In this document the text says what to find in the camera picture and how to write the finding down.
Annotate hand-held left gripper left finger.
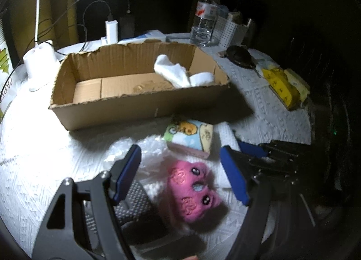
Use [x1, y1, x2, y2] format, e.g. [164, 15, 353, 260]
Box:
[31, 144, 142, 260]

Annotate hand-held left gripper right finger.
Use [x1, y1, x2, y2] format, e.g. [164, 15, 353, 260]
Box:
[220, 146, 319, 260]

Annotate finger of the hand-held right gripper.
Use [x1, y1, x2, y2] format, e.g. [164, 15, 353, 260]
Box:
[236, 139, 282, 162]
[259, 140, 308, 165]

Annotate clear plastic bag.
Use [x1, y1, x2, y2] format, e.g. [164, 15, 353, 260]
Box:
[103, 134, 177, 193]

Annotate grey dotted sock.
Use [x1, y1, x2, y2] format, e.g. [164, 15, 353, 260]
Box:
[116, 179, 154, 225]

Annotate pink plush toy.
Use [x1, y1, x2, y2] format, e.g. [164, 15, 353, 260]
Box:
[166, 160, 223, 224]

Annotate cartoon print tissue pack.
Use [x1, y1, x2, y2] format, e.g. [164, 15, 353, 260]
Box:
[164, 117, 214, 159]

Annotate brown cardboard box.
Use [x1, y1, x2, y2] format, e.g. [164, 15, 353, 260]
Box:
[49, 41, 230, 131]

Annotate white sock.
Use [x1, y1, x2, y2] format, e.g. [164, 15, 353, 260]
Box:
[154, 54, 193, 89]
[188, 72, 216, 87]

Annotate pale yellow packet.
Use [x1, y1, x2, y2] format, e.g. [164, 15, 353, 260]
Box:
[283, 69, 311, 103]

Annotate white packet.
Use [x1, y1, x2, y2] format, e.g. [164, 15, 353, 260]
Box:
[255, 58, 278, 77]

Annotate white textured tablecloth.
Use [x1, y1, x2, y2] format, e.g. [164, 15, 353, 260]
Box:
[0, 33, 313, 260]

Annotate dark round object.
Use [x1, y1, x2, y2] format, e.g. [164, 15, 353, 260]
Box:
[224, 45, 257, 69]

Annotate white perforated basket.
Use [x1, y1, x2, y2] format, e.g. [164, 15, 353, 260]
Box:
[216, 10, 256, 47]

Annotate white power strip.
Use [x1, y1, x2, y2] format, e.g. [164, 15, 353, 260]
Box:
[100, 30, 167, 46]

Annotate clear plastic water bottle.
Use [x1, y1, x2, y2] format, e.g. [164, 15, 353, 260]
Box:
[190, 0, 221, 47]

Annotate white desk lamp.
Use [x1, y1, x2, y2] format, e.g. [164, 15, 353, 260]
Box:
[21, 0, 61, 93]

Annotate white charger plug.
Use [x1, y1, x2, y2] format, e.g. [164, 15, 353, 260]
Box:
[105, 14, 119, 44]

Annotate black power adapter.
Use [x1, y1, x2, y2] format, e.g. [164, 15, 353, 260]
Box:
[120, 13, 136, 40]

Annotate paper cup pack tree print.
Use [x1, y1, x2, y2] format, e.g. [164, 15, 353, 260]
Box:
[0, 27, 18, 121]

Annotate thin black lamp cable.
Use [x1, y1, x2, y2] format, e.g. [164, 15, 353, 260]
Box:
[35, 18, 88, 52]

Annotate black charger cable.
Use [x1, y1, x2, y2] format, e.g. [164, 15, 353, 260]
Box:
[82, 0, 113, 52]

